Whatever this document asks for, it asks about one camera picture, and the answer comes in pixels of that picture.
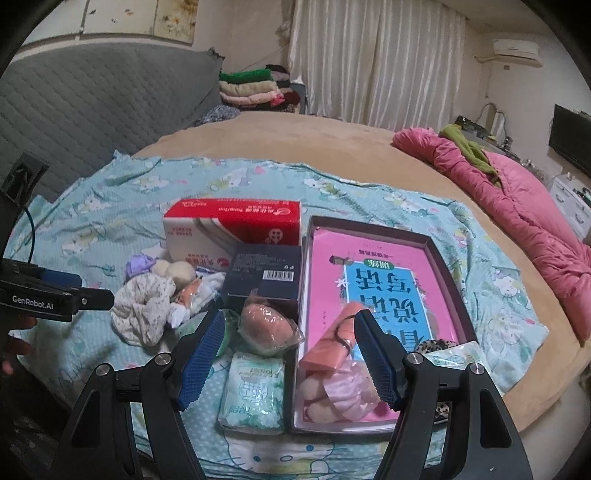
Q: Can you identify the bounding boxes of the stack of folded blankets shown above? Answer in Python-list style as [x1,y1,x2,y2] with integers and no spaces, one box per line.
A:
[218,65,305,114]

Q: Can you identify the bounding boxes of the dark navy box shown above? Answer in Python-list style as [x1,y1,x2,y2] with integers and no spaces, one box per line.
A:
[221,244,303,315]

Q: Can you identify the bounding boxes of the green cloth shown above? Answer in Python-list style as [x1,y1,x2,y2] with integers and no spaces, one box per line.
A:
[438,124,502,185]

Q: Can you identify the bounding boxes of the arched table mirror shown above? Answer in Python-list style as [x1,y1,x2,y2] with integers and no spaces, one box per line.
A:
[478,102,506,139]

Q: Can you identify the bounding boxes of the coral pink hair band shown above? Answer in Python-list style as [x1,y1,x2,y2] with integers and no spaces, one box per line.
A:
[299,302,365,372]

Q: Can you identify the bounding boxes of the pink book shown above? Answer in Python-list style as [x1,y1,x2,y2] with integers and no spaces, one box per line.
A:
[300,231,467,423]

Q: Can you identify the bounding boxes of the shallow brown cardboard box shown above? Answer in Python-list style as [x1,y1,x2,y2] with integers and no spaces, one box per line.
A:
[291,215,478,437]

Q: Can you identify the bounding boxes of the floral wall poster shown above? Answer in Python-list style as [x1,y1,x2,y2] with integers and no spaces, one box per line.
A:
[78,0,201,47]

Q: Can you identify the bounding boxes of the white plastic packet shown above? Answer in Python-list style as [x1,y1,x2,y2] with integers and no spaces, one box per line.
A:
[171,272,227,328]

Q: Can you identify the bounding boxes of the plush bear with purple ribbon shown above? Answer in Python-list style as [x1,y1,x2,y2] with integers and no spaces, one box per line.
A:
[124,254,199,289]

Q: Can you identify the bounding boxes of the red and white tissue box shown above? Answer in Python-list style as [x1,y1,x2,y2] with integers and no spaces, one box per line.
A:
[161,198,303,271]

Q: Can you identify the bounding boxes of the leopard print scrunchie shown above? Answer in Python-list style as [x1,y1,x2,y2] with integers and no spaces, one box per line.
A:
[412,338,457,423]

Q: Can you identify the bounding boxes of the white floral scrunchie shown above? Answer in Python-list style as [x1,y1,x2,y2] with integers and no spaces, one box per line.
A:
[111,272,178,347]

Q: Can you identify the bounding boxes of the dark floral cloth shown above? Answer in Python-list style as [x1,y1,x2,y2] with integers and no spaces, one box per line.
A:
[191,104,241,127]

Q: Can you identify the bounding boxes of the white drawer cabinet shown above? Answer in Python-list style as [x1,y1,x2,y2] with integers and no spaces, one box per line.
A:
[549,173,591,241]

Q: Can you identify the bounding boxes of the grey quilted cover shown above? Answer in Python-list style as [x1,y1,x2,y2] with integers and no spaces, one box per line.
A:
[0,41,227,204]

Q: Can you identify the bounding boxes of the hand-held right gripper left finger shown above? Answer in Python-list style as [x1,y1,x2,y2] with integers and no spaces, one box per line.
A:
[54,310,227,480]

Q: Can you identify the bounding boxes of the pink quilt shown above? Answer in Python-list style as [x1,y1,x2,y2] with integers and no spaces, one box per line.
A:
[392,128,591,344]

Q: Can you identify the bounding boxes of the white air conditioner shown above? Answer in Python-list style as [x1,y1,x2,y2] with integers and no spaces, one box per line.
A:
[491,39,542,63]

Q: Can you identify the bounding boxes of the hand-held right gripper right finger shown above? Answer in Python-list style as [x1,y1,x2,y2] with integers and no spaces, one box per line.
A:
[353,308,528,480]

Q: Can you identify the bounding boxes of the wrapped peach sponge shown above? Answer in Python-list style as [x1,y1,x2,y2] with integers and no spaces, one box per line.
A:
[238,288,305,356]

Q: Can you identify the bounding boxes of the cartoon cat printed blanket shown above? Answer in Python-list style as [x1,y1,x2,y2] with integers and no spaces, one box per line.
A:
[9,154,550,467]

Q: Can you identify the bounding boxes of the black television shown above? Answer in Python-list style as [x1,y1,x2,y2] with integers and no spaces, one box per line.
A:
[549,104,591,178]

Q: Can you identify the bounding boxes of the tan bed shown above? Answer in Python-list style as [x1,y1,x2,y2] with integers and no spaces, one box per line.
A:
[129,111,591,444]

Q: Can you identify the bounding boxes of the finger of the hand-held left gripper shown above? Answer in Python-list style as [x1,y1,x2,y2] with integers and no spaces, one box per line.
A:
[74,287,115,315]
[37,270,82,290]

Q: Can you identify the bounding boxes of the black cable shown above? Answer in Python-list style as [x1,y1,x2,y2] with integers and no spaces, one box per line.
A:
[25,203,38,266]

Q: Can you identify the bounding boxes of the plush bear with pink ribbon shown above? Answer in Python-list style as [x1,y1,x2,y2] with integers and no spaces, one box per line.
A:
[295,357,400,423]

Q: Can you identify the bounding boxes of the white curtain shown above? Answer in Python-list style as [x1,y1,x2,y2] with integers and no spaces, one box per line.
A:
[277,0,467,132]

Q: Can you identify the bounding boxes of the person's left hand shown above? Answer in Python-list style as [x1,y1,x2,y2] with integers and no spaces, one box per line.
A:
[0,319,38,377]

